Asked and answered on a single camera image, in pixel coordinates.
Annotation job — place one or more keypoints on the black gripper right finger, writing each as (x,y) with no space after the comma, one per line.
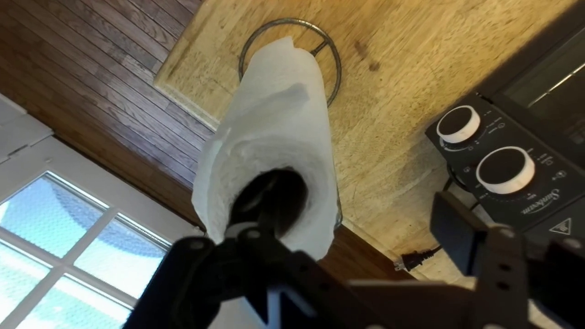
(468,239)

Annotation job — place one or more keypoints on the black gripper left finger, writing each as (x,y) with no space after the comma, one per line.
(271,206)

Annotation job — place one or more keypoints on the white paper towel roll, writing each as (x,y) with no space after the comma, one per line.
(274,120)

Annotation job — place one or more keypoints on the black toaster oven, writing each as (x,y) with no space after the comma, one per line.
(523,139)

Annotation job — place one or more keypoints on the white framed window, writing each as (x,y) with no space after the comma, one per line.
(55,243)

